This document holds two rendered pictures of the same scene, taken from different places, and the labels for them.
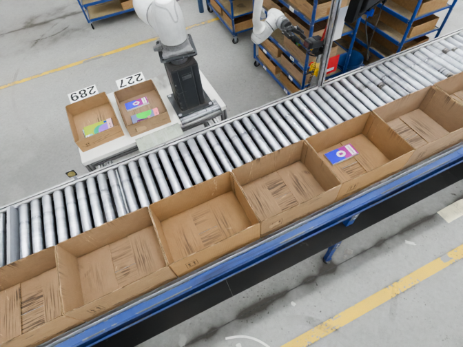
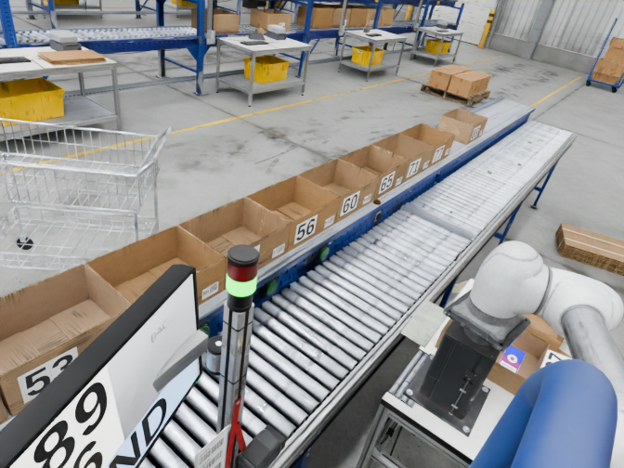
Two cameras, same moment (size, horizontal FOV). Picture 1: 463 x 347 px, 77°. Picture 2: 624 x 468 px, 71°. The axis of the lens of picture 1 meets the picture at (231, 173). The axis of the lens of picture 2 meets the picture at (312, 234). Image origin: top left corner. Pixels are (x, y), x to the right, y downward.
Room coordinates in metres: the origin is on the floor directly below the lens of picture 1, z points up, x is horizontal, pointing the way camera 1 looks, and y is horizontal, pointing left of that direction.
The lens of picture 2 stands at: (2.11, -0.98, 2.09)
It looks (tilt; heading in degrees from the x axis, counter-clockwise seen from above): 33 degrees down; 140
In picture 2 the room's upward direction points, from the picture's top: 10 degrees clockwise
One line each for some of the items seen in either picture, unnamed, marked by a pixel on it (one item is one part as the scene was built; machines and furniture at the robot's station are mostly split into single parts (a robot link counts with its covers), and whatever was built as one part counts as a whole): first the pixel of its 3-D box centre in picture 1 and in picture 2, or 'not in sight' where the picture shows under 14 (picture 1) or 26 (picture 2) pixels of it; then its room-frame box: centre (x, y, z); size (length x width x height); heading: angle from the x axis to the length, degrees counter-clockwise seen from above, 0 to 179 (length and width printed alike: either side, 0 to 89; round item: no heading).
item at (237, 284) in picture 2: not in sight; (241, 272); (1.61, -0.70, 1.62); 0.05 x 0.05 x 0.06
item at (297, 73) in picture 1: (305, 63); not in sight; (2.35, -0.84, 0.39); 0.40 x 0.30 x 0.10; 18
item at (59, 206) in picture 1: (62, 226); (420, 239); (0.78, 0.96, 0.72); 0.52 x 0.05 x 0.05; 18
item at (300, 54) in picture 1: (309, 44); not in sight; (2.34, -0.85, 0.59); 0.40 x 0.30 x 0.10; 16
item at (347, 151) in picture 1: (341, 154); not in sight; (0.88, -0.58, 0.89); 0.16 x 0.07 x 0.02; 108
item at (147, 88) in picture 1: (141, 107); (491, 344); (1.58, 0.54, 0.80); 0.38 x 0.28 x 0.10; 19
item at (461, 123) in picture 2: not in sight; (461, 125); (-0.17, 2.38, 0.96); 0.39 x 0.29 x 0.17; 108
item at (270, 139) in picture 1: (271, 140); (277, 359); (1.18, -0.27, 0.72); 0.52 x 0.05 x 0.05; 18
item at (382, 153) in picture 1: (353, 155); (159, 278); (0.81, -0.60, 0.96); 0.39 x 0.29 x 0.17; 108
